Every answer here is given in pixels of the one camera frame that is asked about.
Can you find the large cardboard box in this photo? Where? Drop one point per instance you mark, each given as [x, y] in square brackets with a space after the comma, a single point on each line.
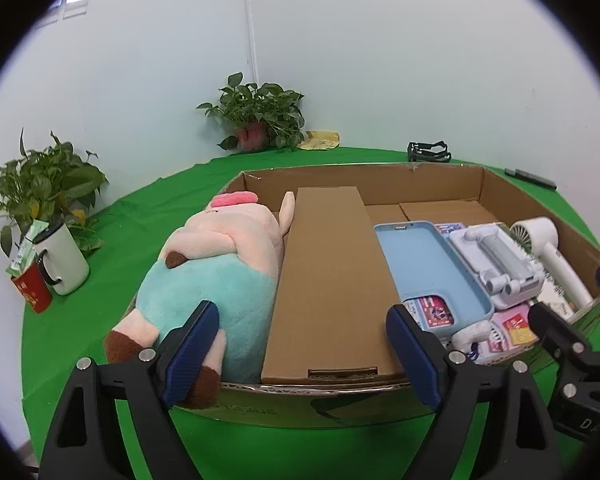
[390, 193]

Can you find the white crumpled tissue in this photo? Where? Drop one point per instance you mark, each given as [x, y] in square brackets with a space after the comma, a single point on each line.
[468, 339]

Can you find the light blue phone case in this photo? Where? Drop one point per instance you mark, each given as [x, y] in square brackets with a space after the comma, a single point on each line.
[433, 282]

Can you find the black remote bar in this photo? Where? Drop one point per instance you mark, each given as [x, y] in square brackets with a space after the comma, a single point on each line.
[525, 176]

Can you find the colourful board game box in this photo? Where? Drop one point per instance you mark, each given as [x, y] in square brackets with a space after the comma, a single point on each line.
[510, 329]

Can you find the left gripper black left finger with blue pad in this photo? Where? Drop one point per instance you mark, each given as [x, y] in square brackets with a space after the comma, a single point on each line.
[85, 439]

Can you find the potted plant pink pot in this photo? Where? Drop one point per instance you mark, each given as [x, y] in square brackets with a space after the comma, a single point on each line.
[258, 116]

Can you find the white handheld fan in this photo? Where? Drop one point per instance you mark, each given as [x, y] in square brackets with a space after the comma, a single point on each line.
[540, 237]

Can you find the white mug black handle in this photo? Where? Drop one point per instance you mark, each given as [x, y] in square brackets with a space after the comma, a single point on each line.
[61, 263]

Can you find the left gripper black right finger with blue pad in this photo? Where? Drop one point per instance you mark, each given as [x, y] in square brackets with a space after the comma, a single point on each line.
[518, 439]

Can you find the green white medicine box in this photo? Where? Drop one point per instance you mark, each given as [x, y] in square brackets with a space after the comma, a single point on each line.
[552, 295]

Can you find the black clip stand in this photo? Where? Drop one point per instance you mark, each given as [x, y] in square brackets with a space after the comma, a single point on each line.
[428, 152]

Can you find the pink pig plush toy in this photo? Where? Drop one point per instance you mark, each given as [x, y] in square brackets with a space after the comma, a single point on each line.
[230, 253]

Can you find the potted plant at left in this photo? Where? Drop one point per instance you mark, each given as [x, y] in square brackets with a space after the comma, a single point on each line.
[54, 184]

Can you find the white folding phone stand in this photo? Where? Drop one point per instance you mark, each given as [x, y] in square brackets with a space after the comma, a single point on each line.
[507, 272]

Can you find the yellow cloth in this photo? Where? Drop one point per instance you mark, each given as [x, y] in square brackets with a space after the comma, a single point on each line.
[320, 140]

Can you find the red cup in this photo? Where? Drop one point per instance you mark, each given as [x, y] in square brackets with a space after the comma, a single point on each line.
[33, 288]

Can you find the cardboard divider panel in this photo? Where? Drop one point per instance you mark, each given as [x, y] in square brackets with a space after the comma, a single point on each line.
[333, 296]

